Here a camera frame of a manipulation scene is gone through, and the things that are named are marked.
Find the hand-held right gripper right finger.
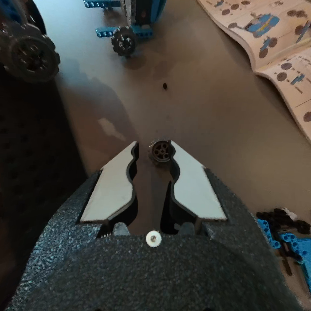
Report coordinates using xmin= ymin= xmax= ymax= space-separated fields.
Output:
xmin=169 ymin=140 xmax=228 ymax=222

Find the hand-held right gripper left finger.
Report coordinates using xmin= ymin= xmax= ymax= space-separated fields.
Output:
xmin=80 ymin=141 xmax=140 ymax=224

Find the grey wheel hub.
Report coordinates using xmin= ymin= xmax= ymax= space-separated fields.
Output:
xmin=149 ymin=140 xmax=176 ymax=166

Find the black toothed toy wheel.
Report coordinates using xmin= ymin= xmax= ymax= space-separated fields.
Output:
xmin=0 ymin=21 xmax=61 ymax=84

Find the grey desk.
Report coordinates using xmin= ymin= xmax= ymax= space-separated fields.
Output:
xmin=33 ymin=0 xmax=311 ymax=311

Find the pile of small building pieces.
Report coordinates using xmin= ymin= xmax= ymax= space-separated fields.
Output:
xmin=256 ymin=207 xmax=311 ymax=288

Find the instruction booklet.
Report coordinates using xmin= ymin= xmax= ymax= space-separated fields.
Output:
xmin=196 ymin=0 xmax=311 ymax=144

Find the blue grey toy vehicle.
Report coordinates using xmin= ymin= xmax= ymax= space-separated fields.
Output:
xmin=83 ymin=0 xmax=168 ymax=58

